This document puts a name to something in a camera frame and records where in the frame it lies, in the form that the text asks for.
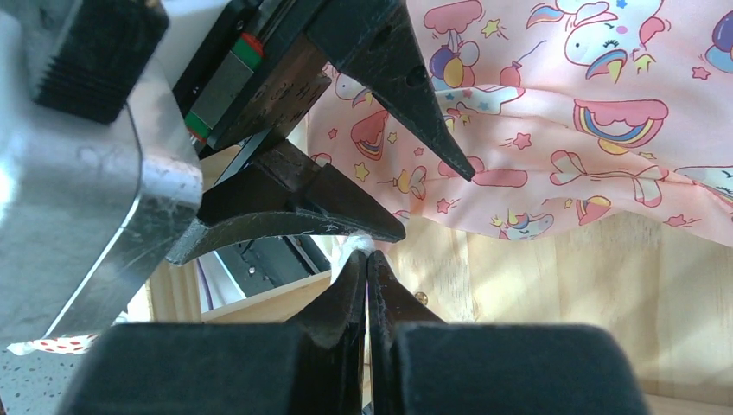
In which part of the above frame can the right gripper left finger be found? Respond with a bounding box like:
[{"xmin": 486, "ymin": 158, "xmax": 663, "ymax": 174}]
[{"xmin": 58, "ymin": 251, "xmax": 367, "ymax": 414}]

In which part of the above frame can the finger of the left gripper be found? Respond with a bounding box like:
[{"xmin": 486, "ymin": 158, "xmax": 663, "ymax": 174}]
[
  {"xmin": 171, "ymin": 131, "xmax": 405, "ymax": 265},
  {"xmin": 307, "ymin": 0, "xmax": 475, "ymax": 181}
]

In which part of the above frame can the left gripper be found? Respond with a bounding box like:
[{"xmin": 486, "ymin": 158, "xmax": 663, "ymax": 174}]
[{"xmin": 0, "ymin": 0, "xmax": 334, "ymax": 345}]

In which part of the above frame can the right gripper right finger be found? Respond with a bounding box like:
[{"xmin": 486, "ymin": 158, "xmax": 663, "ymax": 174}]
[{"xmin": 368, "ymin": 252, "xmax": 649, "ymax": 414}]

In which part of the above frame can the pink patterned bed cushion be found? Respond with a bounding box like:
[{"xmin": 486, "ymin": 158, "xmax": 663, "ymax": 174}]
[{"xmin": 3, "ymin": 1, "xmax": 732, "ymax": 354}]

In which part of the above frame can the wooden pet bed frame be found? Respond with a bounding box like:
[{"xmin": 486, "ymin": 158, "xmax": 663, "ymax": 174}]
[{"xmin": 149, "ymin": 212, "xmax": 733, "ymax": 415}]

